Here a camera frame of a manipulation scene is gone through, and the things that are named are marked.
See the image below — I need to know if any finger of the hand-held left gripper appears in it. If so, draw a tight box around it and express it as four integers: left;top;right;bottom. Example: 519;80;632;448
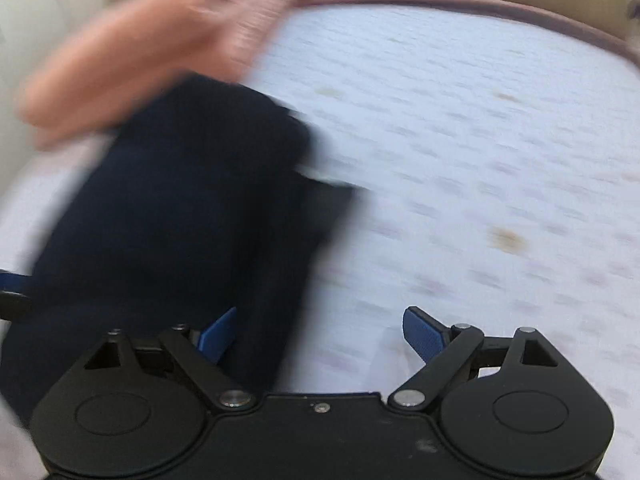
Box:
0;269;32;322

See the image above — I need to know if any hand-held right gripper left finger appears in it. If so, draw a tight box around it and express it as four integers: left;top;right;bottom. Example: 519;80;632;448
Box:
83;306;254;414

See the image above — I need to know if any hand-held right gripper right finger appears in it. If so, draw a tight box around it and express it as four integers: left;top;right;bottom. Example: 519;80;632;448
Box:
386;305;559;412

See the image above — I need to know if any navy striped zip jacket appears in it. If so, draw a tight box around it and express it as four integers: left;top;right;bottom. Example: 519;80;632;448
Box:
0;72;371;428

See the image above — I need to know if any folded pink blanket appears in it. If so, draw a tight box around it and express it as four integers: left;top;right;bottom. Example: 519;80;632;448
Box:
17;0;299;151

